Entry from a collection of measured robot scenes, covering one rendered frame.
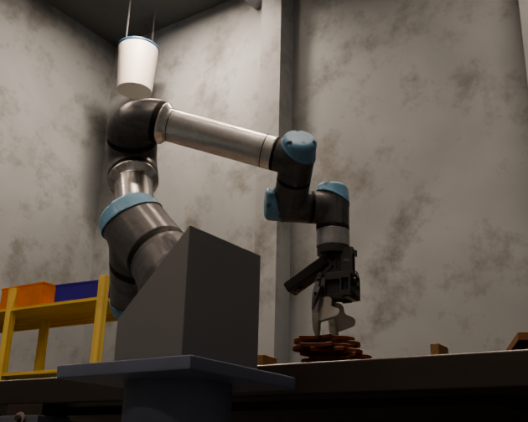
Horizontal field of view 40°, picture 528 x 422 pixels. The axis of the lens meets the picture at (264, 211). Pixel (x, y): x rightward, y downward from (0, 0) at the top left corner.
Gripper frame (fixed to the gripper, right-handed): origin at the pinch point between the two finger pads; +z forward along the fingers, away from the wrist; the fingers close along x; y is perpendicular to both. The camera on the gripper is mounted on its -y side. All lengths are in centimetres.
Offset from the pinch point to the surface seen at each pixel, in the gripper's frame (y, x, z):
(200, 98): -404, 600, -448
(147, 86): -455, 548, -450
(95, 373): -14, -58, 14
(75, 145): -591, 575, -399
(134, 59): -465, 527, -481
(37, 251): -597, 537, -232
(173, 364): 1, -61, 14
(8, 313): -462, 369, -109
